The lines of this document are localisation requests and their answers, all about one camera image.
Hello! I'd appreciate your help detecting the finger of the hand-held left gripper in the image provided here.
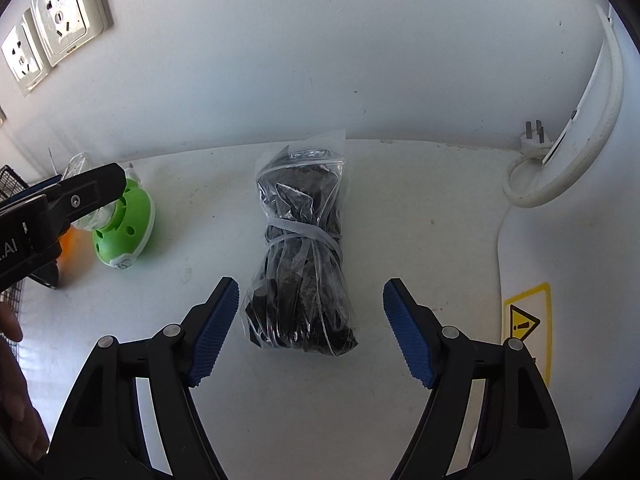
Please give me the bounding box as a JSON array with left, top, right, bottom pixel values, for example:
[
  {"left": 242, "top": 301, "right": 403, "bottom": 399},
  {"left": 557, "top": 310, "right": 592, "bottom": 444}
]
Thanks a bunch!
[{"left": 0, "top": 162, "right": 127, "bottom": 241}]

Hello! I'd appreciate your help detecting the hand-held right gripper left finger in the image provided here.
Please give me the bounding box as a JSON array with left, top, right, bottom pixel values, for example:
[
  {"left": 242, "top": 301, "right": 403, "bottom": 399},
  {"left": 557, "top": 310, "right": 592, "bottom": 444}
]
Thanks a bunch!
[{"left": 49, "top": 276, "right": 240, "bottom": 480}]

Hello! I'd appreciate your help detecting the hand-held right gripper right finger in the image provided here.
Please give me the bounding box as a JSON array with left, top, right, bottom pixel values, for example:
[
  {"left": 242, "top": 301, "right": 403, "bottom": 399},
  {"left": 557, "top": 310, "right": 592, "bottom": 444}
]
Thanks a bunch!
[{"left": 382, "top": 278, "right": 574, "bottom": 480}]

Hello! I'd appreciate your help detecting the black wire basket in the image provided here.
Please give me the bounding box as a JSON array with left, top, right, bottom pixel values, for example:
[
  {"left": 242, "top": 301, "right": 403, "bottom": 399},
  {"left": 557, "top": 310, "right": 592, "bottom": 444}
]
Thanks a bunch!
[{"left": 0, "top": 164, "right": 28, "bottom": 361}]

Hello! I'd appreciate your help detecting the green round plastic device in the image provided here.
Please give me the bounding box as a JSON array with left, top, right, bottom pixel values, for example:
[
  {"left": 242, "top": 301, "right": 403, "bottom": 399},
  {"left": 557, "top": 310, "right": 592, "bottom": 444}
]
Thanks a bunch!
[{"left": 92, "top": 169, "right": 156, "bottom": 270}]

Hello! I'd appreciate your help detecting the bagged black cable bundle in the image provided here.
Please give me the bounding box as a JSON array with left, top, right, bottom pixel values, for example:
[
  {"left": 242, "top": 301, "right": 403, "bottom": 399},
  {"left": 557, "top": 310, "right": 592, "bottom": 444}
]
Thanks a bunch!
[{"left": 241, "top": 129, "right": 360, "bottom": 358}]

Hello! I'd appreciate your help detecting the person's left hand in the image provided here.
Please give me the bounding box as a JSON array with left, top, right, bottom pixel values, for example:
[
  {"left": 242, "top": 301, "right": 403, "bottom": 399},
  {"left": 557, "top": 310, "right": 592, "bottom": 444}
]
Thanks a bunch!
[{"left": 0, "top": 302, "right": 51, "bottom": 462}]

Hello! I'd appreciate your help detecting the orange object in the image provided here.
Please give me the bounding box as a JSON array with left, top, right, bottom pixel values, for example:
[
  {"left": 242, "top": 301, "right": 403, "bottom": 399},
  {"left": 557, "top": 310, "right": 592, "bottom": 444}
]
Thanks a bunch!
[{"left": 56, "top": 225, "right": 81, "bottom": 261}]

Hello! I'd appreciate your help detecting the yellow warning sticker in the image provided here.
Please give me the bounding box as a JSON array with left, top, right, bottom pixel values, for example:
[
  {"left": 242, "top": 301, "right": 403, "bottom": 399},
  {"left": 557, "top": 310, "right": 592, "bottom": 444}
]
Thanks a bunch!
[{"left": 503, "top": 282, "right": 553, "bottom": 388}]

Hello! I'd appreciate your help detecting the white appliance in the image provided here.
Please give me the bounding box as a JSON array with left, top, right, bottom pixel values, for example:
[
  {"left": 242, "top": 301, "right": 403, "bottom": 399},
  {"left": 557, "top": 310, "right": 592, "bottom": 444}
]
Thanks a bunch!
[{"left": 496, "top": 2, "right": 640, "bottom": 441}]

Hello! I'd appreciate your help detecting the white wall socket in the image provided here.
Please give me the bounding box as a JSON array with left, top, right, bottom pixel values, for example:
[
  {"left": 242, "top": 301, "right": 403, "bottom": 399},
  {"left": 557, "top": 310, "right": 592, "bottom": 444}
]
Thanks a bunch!
[
  {"left": 0, "top": 10, "right": 52, "bottom": 97},
  {"left": 32, "top": 0, "right": 115, "bottom": 68}
]

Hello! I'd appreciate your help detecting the white power cord with plug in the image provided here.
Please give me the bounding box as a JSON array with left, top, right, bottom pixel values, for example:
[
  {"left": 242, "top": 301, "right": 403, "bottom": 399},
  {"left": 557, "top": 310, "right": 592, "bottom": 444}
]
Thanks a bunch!
[{"left": 502, "top": 4, "right": 626, "bottom": 209}]

